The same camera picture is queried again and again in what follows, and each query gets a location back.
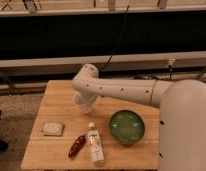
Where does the translucent white cup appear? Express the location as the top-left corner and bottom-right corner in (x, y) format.
(72, 94), (92, 114)

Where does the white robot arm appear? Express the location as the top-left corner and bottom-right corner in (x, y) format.
(72, 64), (206, 171)

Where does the green ceramic bowl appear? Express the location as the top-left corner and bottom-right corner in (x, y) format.
(109, 110), (145, 145)

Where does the wooden folding table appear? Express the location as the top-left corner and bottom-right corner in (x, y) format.
(21, 80), (159, 170)

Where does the dark red oblong object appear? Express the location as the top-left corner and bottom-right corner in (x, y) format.
(68, 135), (86, 159)

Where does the small white square sponge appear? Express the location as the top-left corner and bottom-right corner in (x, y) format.
(42, 122), (64, 136)

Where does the clear bottle white cap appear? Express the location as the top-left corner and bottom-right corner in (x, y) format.
(87, 122), (105, 165)

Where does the black hanging cable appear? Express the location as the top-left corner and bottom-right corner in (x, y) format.
(97, 3), (131, 73)

